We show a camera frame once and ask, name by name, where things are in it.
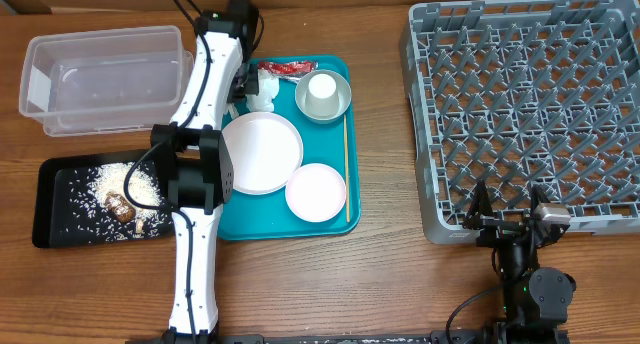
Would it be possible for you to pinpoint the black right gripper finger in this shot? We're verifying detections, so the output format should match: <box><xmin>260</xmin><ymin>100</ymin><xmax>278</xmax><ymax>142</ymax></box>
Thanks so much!
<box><xmin>462</xmin><ymin>180</ymin><xmax>494</xmax><ymax>229</ymax></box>
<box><xmin>530</xmin><ymin>185</ymin><xmax>550</xmax><ymax>219</ymax></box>

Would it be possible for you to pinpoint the red foil wrapper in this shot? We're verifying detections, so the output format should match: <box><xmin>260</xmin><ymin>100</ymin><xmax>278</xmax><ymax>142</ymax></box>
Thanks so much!
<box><xmin>258</xmin><ymin>60</ymin><xmax>318</xmax><ymax>82</ymax></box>

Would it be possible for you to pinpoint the large white plate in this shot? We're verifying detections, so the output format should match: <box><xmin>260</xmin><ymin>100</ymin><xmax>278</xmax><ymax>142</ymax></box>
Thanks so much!
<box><xmin>222</xmin><ymin>112</ymin><xmax>304</xmax><ymax>195</ymax></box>

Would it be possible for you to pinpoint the white rice pile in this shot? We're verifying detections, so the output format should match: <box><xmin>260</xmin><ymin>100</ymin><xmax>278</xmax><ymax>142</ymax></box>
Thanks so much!
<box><xmin>59</xmin><ymin>162</ymin><xmax>173</xmax><ymax>244</ymax></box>

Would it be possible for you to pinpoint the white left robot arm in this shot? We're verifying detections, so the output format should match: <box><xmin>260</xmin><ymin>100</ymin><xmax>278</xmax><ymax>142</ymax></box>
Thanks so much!
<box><xmin>150</xmin><ymin>0</ymin><xmax>264</xmax><ymax>343</ymax></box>

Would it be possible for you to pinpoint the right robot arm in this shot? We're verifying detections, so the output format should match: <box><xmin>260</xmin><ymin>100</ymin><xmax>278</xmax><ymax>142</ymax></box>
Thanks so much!
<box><xmin>458</xmin><ymin>181</ymin><xmax>576</xmax><ymax>343</ymax></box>

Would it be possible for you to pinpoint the grey dishwasher rack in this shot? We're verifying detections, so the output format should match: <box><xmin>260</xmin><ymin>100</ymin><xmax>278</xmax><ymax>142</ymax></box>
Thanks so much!
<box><xmin>399</xmin><ymin>0</ymin><xmax>639</xmax><ymax>244</ymax></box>

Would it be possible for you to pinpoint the clear plastic waste bin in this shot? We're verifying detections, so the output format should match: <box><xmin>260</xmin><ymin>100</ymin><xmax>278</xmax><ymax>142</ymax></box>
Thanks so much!
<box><xmin>19</xmin><ymin>26</ymin><xmax>193</xmax><ymax>137</ymax></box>

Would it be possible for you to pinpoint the black food waste tray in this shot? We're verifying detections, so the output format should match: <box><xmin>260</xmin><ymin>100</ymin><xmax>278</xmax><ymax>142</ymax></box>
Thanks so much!
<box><xmin>32</xmin><ymin>150</ymin><xmax>173</xmax><ymax>248</ymax></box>

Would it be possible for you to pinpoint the grey bowl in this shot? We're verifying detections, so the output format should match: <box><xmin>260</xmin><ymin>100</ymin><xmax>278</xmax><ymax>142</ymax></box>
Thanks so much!
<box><xmin>295</xmin><ymin>70</ymin><xmax>352</xmax><ymax>124</ymax></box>

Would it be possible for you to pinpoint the white paper cup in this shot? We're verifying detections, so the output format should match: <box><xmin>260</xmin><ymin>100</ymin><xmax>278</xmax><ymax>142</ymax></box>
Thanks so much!
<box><xmin>306</xmin><ymin>73</ymin><xmax>339</xmax><ymax>118</ymax></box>

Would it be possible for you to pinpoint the teal serving tray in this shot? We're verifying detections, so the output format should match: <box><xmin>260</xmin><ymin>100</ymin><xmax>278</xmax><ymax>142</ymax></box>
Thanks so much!
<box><xmin>218</xmin><ymin>80</ymin><xmax>361</xmax><ymax>241</ymax></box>

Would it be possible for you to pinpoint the wooden chopstick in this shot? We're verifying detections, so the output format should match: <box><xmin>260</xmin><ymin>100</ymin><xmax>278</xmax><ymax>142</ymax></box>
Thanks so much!
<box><xmin>343</xmin><ymin>113</ymin><xmax>351</xmax><ymax>224</ymax></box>

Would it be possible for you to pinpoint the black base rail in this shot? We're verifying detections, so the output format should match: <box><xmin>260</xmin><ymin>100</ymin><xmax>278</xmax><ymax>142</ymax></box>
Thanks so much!
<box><xmin>219</xmin><ymin>329</ymin><xmax>501</xmax><ymax>344</ymax></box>

